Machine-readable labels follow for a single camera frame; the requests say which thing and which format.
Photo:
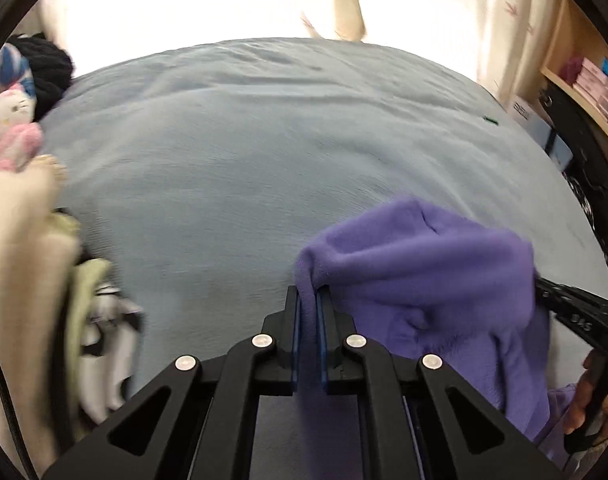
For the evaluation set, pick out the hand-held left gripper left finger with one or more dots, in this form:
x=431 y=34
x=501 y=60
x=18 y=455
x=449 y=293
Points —
x=294 y=345

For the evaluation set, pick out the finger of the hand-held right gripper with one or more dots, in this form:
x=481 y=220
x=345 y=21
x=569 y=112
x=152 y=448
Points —
x=574 y=296

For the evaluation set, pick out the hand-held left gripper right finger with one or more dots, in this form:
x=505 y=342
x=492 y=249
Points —
x=325 y=350

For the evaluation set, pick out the purple zip hoodie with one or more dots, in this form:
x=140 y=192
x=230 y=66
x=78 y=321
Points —
x=434 y=280

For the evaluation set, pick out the person's right hand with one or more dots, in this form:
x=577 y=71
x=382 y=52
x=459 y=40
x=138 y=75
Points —
x=576 y=410

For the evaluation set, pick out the black cloth with white print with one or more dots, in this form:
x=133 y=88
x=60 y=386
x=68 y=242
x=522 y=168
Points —
x=599 y=230

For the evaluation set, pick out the black bag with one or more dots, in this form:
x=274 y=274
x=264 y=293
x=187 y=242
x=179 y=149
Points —
x=579 y=135

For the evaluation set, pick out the black and white patterned garment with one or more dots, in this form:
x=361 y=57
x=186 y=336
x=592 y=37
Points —
x=108 y=360

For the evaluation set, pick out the curved wooden desk shelf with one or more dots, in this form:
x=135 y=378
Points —
x=584 y=106

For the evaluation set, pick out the white box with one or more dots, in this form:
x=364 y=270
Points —
x=524 y=110

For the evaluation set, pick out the grey-blue fleece blanket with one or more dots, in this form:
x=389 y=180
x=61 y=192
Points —
x=233 y=160

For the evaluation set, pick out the pink drawer organizer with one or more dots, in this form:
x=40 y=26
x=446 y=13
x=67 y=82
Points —
x=604 y=92

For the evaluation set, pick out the pale green folded garment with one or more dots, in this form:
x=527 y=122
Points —
x=81 y=300

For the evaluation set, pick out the cream floral curtain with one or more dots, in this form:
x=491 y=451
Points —
x=509 y=20

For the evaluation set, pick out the white and pink plush toy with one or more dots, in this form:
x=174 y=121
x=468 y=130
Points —
x=8 y=120

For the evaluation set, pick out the black knit cloth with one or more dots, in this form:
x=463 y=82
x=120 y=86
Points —
x=48 y=70

